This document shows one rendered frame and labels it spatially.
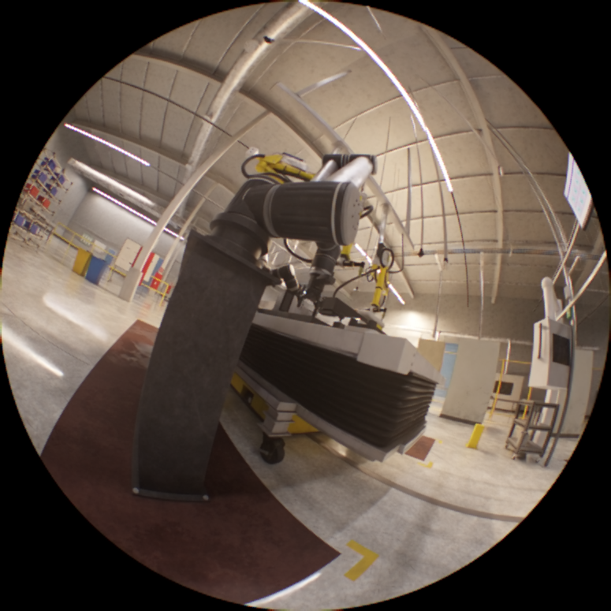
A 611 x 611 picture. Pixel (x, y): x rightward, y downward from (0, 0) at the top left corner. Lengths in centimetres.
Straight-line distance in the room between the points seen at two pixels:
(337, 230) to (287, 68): 1013
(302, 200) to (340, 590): 122
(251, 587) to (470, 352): 547
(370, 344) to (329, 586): 86
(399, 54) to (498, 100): 401
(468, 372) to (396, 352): 496
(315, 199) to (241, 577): 111
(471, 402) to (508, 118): 1021
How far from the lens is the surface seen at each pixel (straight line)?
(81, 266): 665
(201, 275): 53
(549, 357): 284
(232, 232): 61
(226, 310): 54
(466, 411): 544
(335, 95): 1011
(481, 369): 547
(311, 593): 83
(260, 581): 79
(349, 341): 60
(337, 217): 51
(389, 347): 53
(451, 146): 1026
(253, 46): 776
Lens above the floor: 74
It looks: 12 degrees up
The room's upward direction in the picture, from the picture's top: 20 degrees clockwise
